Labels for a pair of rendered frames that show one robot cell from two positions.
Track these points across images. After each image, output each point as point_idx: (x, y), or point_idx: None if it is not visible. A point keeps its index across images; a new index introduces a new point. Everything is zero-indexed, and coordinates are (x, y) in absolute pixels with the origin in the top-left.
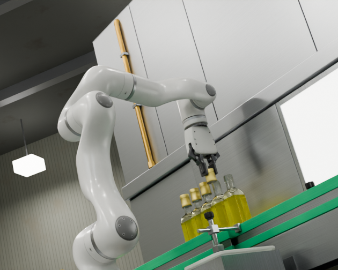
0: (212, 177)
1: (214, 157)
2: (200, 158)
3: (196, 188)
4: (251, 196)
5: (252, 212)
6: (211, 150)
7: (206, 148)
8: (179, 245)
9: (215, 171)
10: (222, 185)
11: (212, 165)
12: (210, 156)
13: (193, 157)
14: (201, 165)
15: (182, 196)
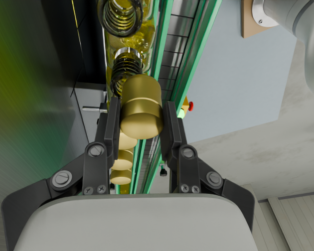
0: (153, 85)
1: (85, 174)
2: (198, 169)
3: (124, 156)
4: None
5: (25, 12)
6: (101, 213)
7: (150, 235)
8: (192, 78)
9: (119, 106)
10: (12, 157)
11: (117, 139)
12: (108, 190)
13: (232, 183)
14: (185, 140)
15: (130, 175)
